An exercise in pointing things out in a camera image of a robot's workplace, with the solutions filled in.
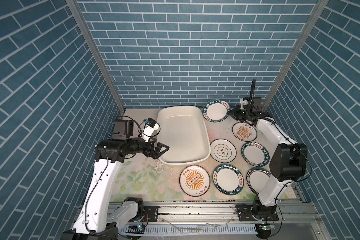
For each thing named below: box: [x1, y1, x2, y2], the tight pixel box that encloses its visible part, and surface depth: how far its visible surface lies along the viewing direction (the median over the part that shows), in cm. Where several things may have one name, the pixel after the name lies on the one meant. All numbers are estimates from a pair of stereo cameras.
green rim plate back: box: [202, 99, 231, 123], surface depth 98 cm
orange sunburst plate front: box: [179, 164, 211, 197], surface depth 86 cm
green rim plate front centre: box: [212, 163, 245, 196], surface depth 86 cm
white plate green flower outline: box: [210, 138, 237, 163], surface depth 98 cm
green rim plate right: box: [241, 142, 270, 167], surface depth 100 cm
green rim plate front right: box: [246, 167, 271, 195], surface depth 87 cm
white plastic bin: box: [157, 105, 211, 165], surface depth 106 cm
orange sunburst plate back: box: [232, 122, 258, 142], surface depth 107 cm
